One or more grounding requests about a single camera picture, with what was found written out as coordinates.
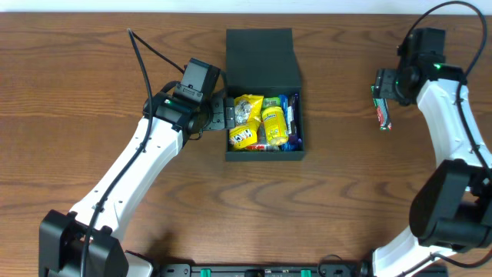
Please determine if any yellow Hacks candy bag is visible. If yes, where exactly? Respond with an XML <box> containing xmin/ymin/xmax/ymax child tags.
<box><xmin>228</xmin><ymin>95</ymin><xmax>264</xmax><ymax>151</ymax></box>

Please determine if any dark green box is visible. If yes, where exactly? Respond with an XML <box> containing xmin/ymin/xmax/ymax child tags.
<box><xmin>225</xmin><ymin>28</ymin><xmax>306</xmax><ymax>162</ymax></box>

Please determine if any green red chocolate bar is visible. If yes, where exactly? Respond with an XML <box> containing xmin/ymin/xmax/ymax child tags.
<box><xmin>371</xmin><ymin>85</ymin><xmax>392</xmax><ymax>131</ymax></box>

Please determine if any green snack bag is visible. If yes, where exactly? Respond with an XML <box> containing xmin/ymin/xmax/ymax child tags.
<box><xmin>245</xmin><ymin>95</ymin><xmax>282</xmax><ymax>152</ymax></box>

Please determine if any blue wafer bar wrapper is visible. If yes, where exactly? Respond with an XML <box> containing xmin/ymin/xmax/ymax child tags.
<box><xmin>278</xmin><ymin>95</ymin><xmax>302</xmax><ymax>152</ymax></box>

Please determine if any yellow Mentos bottle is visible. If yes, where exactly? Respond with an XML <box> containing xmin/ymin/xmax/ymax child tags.
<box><xmin>261</xmin><ymin>106</ymin><xmax>288</xmax><ymax>146</ymax></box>

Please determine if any dark blue Dairy Milk bar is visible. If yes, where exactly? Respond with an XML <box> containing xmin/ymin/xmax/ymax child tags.
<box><xmin>286</xmin><ymin>94</ymin><xmax>299</xmax><ymax>143</ymax></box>

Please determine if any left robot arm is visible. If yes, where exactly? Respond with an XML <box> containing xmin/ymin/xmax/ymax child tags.
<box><xmin>38</xmin><ymin>58</ymin><xmax>234</xmax><ymax>276</ymax></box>

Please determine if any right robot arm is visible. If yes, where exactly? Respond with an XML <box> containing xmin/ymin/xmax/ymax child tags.
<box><xmin>371</xmin><ymin>28</ymin><xmax>491</xmax><ymax>276</ymax></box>

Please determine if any black mounting rail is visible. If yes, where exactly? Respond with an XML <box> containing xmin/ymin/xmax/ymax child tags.
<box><xmin>152</xmin><ymin>262</ymin><xmax>374</xmax><ymax>277</ymax></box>

